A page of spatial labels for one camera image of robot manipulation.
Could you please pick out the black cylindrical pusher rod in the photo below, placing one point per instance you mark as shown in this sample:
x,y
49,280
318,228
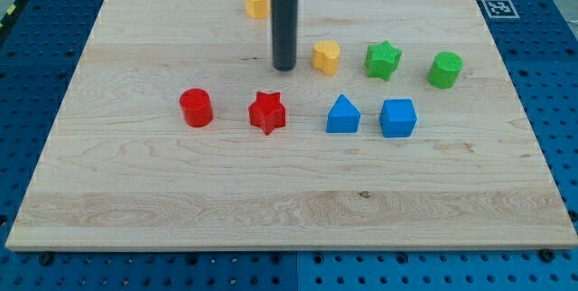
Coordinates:
x,y
284,16

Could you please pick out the yellow hexagon block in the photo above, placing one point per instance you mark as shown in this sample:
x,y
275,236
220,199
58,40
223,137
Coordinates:
x,y
257,9

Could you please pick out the yellow heart block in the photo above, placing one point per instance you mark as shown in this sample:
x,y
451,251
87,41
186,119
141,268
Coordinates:
x,y
326,56

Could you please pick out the red star block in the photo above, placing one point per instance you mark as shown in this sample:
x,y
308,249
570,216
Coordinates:
x,y
267,112

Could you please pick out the green star block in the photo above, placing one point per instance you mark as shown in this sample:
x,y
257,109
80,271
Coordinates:
x,y
382,60

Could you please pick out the blue triangle block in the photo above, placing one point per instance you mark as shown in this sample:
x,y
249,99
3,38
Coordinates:
x,y
343,117

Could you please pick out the red cylinder block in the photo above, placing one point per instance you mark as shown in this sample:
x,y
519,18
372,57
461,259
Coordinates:
x,y
196,107

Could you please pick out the blue cube block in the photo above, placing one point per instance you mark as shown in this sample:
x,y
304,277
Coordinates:
x,y
397,118

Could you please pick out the wooden board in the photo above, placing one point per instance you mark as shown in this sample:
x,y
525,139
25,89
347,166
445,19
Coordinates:
x,y
122,171

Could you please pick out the green cylinder block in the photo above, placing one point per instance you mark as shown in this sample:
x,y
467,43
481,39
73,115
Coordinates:
x,y
445,69

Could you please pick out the white fiducial marker tag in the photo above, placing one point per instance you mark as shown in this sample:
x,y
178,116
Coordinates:
x,y
500,9

